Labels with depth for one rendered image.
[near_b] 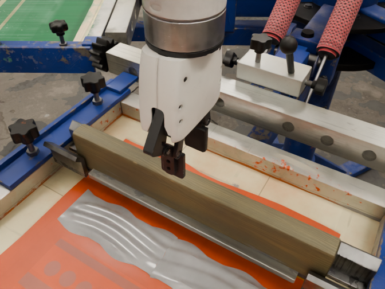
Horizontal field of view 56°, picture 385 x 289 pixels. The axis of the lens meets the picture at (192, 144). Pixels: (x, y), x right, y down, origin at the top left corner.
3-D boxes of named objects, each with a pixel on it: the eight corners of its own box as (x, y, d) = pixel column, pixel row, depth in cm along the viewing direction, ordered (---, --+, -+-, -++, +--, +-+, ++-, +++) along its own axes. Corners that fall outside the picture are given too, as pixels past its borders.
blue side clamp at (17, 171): (22, 210, 60) (6, 183, 55) (2, 198, 62) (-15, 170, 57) (133, 112, 78) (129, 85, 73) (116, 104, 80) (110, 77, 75)
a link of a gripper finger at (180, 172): (162, 125, 41) (164, 166, 46) (145, 142, 39) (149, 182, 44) (186, 136, 40) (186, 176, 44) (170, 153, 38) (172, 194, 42)
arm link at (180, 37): (180, -23, 37) (180, 4, 39) (124, 9, 31) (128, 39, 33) (247, -7, 34) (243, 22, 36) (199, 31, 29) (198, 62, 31)
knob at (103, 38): (111, 81, 80) (105, 51, 75) (91, 74, 82) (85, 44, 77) (132, 66, 84) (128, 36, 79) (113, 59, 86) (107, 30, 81)
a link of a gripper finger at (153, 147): (171, 75, 36) (184, 102, 41) (132, 140, 35) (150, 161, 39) (181, 79, 36) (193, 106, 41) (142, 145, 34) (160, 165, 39)
